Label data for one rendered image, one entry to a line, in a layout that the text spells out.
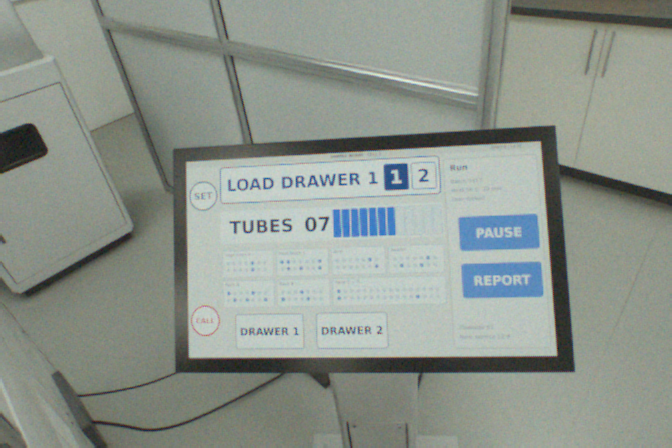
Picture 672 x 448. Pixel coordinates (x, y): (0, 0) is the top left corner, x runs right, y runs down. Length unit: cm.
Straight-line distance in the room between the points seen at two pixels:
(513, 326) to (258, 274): 33
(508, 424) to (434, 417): 23
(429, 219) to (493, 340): 17
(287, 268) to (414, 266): 17
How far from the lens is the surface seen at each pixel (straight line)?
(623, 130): 252
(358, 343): 61
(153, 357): 203
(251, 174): 62
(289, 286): 61
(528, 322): 63
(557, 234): 63
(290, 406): 173
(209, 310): 65
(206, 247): 64
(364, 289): 60
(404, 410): 93
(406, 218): 59
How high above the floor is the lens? 149
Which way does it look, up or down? 35 degrees down
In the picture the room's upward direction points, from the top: 8 degrees counter-clockwise
